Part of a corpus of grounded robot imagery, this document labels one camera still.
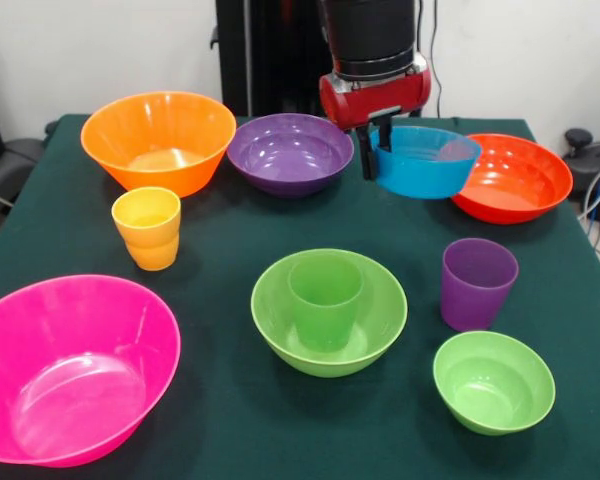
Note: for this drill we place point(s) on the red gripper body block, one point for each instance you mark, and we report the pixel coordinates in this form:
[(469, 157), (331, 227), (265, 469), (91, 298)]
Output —
[(380, 102)]

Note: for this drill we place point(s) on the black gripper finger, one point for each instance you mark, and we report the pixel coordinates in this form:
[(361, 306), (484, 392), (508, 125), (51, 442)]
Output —
[(385, 135), (368, 155)]

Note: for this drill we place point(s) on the blue plastic bowl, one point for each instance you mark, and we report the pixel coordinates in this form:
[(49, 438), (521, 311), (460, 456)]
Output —
[(420, 175)]

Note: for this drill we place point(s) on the purple plastic bowl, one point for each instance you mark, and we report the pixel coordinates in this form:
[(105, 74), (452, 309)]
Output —
[(290, 160)]

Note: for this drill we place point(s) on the red plastic bowl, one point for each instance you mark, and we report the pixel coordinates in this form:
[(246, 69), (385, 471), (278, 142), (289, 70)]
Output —
[(525, 195)]

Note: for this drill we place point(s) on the green plastic cup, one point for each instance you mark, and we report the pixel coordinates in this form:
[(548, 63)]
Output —
[(325, 315)]

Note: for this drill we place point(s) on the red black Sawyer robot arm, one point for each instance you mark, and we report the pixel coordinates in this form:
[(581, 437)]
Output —
[(370, 35)]

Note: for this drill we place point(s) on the large green plastic bowl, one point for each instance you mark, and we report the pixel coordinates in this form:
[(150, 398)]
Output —
[(380, 325)]

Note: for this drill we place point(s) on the purple plastic cup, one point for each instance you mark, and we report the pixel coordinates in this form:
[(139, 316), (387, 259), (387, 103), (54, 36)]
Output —
[(475, 300)]

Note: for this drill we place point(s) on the orange plastic bowl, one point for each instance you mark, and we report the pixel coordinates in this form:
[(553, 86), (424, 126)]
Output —
[(155, 170)]

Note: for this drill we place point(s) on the yellow plastic cup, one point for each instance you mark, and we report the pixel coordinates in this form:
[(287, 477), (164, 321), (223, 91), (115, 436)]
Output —
[(147, 240)]

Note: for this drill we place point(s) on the small green plastic bowl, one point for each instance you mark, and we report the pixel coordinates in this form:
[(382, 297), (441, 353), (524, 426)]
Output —
[(492, 395)]

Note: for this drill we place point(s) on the dark green table cloth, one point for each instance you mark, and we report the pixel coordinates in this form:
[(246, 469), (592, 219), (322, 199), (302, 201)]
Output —
[(300, 450)]

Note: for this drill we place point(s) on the large pink plastic bowl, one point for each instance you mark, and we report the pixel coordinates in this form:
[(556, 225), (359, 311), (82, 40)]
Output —
[(75, 380)]

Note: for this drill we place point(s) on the black pedestal leg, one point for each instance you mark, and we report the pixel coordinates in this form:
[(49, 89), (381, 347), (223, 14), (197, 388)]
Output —
[(585, 170), (20, 160)]

